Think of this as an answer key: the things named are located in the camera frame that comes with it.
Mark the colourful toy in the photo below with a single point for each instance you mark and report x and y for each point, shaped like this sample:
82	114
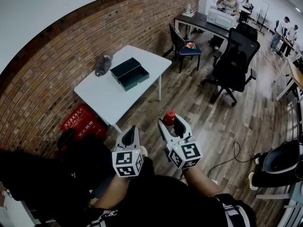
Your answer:
190	45

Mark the pale green cup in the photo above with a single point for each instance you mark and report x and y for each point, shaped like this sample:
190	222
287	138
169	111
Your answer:
188	8

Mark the small red-capped bottle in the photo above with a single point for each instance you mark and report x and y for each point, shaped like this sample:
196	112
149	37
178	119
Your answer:
170	116

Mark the black chair with small logo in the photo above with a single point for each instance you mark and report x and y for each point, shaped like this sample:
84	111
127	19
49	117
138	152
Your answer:
47	178

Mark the wooden desk with white legs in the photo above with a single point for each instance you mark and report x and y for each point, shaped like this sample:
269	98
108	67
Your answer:
297	74

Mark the grey baseball cap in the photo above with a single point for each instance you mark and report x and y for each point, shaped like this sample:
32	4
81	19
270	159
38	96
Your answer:
103	64

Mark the person's left forearm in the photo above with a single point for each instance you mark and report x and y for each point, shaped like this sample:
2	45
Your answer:
111	190

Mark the dark green box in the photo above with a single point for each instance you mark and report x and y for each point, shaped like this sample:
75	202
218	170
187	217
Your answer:
127	67

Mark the person's black printed shirt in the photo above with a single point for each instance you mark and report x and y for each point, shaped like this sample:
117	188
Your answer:
165	202

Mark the black desk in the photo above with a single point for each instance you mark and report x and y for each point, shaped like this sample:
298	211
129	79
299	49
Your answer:
196	20

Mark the black mesh office chair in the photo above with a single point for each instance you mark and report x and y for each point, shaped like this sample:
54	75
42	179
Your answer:
236	63

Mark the grey shell chair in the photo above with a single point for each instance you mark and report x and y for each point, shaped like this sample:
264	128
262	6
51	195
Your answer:
281	157

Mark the white square table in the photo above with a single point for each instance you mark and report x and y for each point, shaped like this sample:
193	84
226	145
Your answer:
106	98

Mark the dark chair with blue cushion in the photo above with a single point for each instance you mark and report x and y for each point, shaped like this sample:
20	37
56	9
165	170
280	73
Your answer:
177	41

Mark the person's right forearm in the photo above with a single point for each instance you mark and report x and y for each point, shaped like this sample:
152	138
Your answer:
201	181

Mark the person's light shoe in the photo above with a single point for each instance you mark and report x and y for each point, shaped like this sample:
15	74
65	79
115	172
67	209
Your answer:
143	151

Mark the white microwave oven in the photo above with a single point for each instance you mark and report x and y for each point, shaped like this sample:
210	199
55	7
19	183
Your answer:
220	18

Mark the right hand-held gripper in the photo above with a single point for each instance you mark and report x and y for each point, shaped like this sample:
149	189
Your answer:
189	151

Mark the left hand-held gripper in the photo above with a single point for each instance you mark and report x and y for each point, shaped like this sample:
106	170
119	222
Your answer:
125	159

